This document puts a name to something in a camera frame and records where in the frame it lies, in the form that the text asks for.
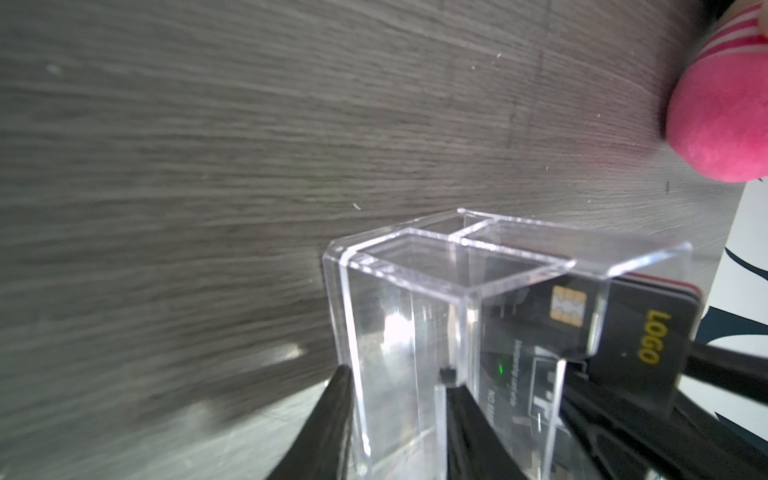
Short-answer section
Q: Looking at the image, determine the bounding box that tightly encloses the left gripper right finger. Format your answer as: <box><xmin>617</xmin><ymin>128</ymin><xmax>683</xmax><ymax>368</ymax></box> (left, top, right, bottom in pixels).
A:
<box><xmin>446</xmin><ymin>386</ymin><xmax>527</xmax><ymax>480</ymax></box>

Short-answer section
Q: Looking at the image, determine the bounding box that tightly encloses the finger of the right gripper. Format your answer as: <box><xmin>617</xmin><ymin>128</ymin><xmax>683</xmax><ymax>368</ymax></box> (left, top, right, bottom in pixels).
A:
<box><xmin>560</xmin><ymin>341</ymin><xmax>767</xmax><ymax>479</ymax></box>

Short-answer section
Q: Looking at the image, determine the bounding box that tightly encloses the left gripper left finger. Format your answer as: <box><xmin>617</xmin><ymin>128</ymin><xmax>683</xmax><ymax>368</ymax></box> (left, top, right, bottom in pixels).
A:
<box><xmin>267</xmin><ymin>365</ymin><xmax>355</xmax><ymax>480</ymax></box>

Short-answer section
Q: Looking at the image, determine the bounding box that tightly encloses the black VIP credit card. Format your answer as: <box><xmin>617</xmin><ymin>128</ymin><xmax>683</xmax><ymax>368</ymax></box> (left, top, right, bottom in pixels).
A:
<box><xmin>479</xmin><ymin>272</ymin><xmax>703</xmax><ymax>480</ymax></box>

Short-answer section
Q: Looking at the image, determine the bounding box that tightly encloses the clear acrylic card box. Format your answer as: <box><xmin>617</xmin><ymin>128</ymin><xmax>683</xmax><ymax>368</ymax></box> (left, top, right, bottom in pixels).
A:
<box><xmin>322</xmin><ymin>208</ymin><xmax>692</xmax><ymax>479</ymax></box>

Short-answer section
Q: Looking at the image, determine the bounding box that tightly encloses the pink plush doll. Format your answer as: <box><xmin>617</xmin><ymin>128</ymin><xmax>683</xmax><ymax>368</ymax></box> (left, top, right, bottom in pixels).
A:
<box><xmin>665</xmin><ymin>1</ymin><xmax>767</xmax><ymax>183</ymax></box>

